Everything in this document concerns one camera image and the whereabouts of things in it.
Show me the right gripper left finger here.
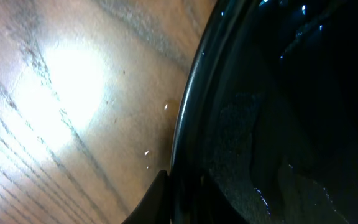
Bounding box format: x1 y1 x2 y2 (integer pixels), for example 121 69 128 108
122 170 170 224

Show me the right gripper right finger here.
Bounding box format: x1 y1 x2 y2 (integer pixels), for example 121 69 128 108
197 174 249 224

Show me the black round tray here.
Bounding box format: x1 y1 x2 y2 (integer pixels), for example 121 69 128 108
170 0 358 223

